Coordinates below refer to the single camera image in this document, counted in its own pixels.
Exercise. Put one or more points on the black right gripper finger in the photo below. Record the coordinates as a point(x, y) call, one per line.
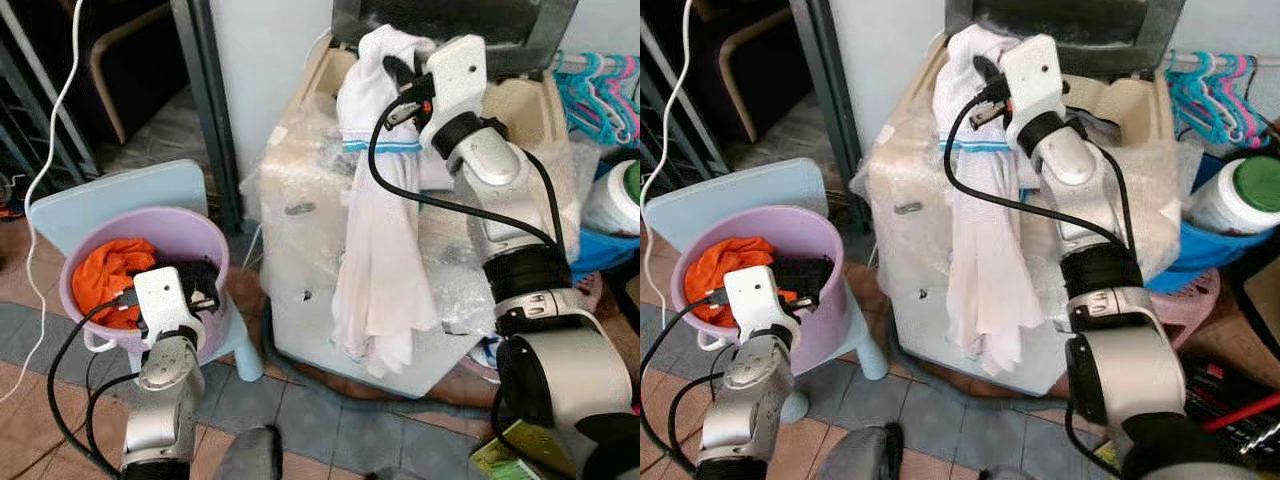
point(986, 73)
point(398, 73)

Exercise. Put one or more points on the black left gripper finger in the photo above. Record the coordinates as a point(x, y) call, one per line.
point(212, 286)
point(824, 284)

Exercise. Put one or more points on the white garment with blue trim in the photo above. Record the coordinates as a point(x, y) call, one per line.
point(380, 260)
point(985, 260)

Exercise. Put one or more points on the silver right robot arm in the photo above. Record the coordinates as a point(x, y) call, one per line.
point(560, 380)
point(1130, 370)

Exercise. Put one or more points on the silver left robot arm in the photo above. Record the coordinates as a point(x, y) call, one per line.
point(750, 400)
point(165, 400)

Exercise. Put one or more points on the white top-load washing machine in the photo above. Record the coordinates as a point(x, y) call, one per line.
point(910, 300)
point(300, 300)

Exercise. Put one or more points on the cyan plastic clothes hanger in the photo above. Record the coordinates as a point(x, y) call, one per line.
point(1190, 100)
point(575, 100)
point(605, 110)
point(1220, 110)

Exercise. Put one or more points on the pink plastic clothes hanger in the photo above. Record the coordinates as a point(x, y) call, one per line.
point(1250, 85)
point(630, 90)

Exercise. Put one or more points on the black garment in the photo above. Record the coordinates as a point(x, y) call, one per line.
point(185, 272)
point(790, 270)

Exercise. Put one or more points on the purple plastic basin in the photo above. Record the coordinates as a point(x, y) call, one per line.
point(190, 225)
point(800, 230)

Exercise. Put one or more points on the orange garment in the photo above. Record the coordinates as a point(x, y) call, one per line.
point(100, 275)
point(715, 275)

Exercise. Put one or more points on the dark grey washer lid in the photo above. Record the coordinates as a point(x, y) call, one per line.
point(1140, 30)
point(530, 30)

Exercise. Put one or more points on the clear bubble wrap sheet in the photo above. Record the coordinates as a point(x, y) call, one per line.
point(900, 180)
point(290, 170)

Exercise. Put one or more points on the light blue plastic stool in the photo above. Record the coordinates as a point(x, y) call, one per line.
point(730, 190)
point(120, 190)

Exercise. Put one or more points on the grey left robot leg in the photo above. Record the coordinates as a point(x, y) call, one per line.
point(248, 458)
point(860, 458)

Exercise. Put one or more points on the blue plastic bucket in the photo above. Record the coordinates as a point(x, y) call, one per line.
point(1200, 260)
point(600, 250)

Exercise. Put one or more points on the white bottle with green lid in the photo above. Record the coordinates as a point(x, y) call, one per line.
point(1230, 210)
point(610, 205)

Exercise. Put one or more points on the pink plastic stool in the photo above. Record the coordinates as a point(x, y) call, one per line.
point(588, 290)
point(1190, 310)

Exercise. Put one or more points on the green plastic basket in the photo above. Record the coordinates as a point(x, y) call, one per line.
point(500, 455)

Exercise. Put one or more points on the brown cardboard box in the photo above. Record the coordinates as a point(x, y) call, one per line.
point(1250, 330)

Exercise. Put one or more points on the black and red tool case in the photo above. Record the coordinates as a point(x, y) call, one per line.
point(1210, 385)

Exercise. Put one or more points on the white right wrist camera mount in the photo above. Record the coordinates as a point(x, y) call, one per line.
point(455, 75)
point(1035, 75)

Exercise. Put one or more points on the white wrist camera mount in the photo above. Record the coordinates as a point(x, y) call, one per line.
point(1035, 75)
point(160, 295)
point(750, 295)
point(455, 75)

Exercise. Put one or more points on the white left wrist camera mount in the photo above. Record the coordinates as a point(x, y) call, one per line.
point(160, 295)
point(750, 295)

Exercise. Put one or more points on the grey metal door frame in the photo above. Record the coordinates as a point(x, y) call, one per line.
point(815, 80)
point(200, 80)

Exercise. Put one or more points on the dark armchair with beige frame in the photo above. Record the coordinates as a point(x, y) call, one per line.
point(140, 60)
point(700, 30)

